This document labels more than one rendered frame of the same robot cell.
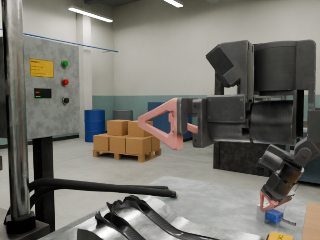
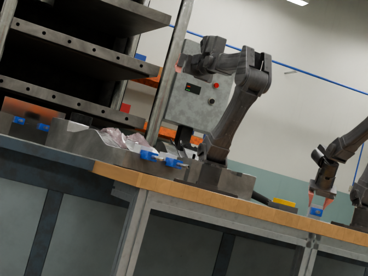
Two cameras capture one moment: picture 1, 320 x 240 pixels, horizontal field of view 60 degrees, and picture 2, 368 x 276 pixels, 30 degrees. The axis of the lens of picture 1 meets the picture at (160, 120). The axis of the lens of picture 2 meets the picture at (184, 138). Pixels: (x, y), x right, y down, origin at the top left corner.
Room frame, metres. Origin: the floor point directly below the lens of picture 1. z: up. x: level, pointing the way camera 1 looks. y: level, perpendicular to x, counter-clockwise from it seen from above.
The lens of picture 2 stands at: (-1.48, -1.50, 0.80)
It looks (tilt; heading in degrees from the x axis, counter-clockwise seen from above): 4 degrees up; 37
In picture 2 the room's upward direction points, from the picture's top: 15 degrees clockwise
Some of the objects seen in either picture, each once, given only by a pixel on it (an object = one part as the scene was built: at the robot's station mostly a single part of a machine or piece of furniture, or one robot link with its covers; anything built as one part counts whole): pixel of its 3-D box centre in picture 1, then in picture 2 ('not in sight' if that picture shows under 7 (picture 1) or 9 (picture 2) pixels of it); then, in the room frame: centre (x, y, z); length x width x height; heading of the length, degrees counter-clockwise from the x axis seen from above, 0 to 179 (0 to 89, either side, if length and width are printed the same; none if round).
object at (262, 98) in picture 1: (255, 108); not in sight; (5.10, -1.75, 1.03); 1.54 x 0.94 x 2.06; 145
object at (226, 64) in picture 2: not in sight; (235, 71); (0.26, -0.32, 1.17); 0.30 x 0.09 x 0.12; 61
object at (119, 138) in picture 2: not in sight; (120, 137); (0.33, 0.12, 0.90); 0.26 x 0.18 x 0.08; 77
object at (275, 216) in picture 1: (276, 216); (316, 212); (0.91, -0.40, 0.83); 0.13 x 0.05 x 0.05; 33
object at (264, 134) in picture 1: (273, 117); (209, 64); (0.36, -0.15, 1.21); 0.07 x 0.06 x 0.07; 61
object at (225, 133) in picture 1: (227, 121); (201, 67); (0.39, -0.09, 1.20); 0.10 x 0.07 x 0.07; 151
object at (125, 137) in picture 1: (127, 138); not in sight; (5.80, 0.69, 0.37); 1.20 x 0.82 x 0.74; 63
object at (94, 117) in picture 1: (95, 125); not in sight; (7.82, 1.84, 0.44); 0.59 x 0.59 x 0.88
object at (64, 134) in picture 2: not in sight; (114, 148); (0.32, 0.13, 0.85); 0.50 x 0.26 x 0.11; 77
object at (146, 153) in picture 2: not in sight; (150, 156); (0.21, -0.13, 0.85); 0.13 x 0.05 x 0.05; 77
